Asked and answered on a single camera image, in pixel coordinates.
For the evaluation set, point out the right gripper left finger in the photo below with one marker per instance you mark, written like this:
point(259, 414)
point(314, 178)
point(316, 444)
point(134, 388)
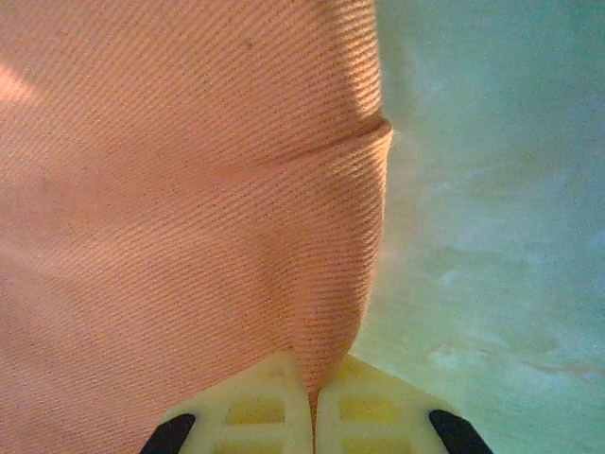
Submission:
point(264, 406)

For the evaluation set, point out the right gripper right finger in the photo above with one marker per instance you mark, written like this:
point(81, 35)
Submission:
point(378, 411)

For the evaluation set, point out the orange trousers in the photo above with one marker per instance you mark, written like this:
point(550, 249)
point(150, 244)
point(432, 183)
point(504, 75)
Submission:
point(189, 189)

